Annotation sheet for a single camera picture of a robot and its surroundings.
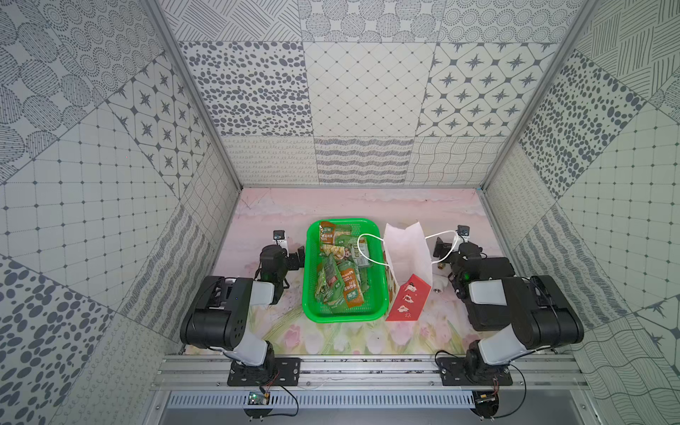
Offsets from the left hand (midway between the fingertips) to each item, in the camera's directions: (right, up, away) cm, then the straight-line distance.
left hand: (289, 244), depth 94 cm
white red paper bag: (+43, -8, -4) cm, 44 cm away
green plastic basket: (+31, -18, -9) cm, 37 cm away
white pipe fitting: (+53, -13, -5) cm, 55 cm away
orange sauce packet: (+23, -14, -13) cm, 30 cm away
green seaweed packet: (+26, -3, +1) cm, 26 cm away
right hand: (+60, +1, 0) cm, 60 cm away
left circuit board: (-3, -39, -23) cm, 46 cm away
